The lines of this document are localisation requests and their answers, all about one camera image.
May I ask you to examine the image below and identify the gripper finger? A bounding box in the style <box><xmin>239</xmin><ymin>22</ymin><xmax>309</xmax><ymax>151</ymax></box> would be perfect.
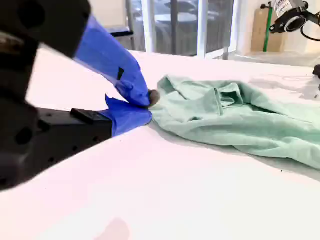
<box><xmin>0</xmin><ymin>0</ymin><xmax>161</xmax><ymax>109</ymax></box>
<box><xmin>37</xmin><ymin>93</ymin><xmax>153</xmax><ymax>174</ymax></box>

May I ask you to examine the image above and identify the pale green T-shirt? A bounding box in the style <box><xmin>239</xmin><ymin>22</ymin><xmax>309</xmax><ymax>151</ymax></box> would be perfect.
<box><xmin>149</xmin><ymin>74</ymin><xmax>320</xmax><ymax>171</ymax></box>

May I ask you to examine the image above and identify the brown cardboard box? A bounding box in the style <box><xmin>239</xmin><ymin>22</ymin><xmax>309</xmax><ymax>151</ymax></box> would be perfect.
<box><xmin>250</xmin><ymin>8</ymin><xmax>289</xmax><ymax>53</ymax></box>

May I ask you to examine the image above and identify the green pole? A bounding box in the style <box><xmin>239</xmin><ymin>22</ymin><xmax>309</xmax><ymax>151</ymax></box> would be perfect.
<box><xmin>262</xmin><ymin>1</ymin><xmax>274</xmax><ymax>53</ymax></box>

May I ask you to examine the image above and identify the white window frame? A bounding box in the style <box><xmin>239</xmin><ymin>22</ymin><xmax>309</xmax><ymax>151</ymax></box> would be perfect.
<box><xmin>141</xmin><ymin>0</ymin><xmax>241</xmax><ymax>60</ymax></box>

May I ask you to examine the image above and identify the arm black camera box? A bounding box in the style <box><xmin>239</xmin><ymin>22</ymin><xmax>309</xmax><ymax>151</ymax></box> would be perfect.
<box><xmin>269</xmin><ymin>0</ymin><xmax>311</xmax><ymax>35</ymax></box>

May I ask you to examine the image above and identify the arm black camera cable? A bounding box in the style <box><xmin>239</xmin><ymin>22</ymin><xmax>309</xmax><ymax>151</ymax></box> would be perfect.
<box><xmin>299</xmin><ymin>9</ymin><xmax>320</xmax><ymax>43</ymax></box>

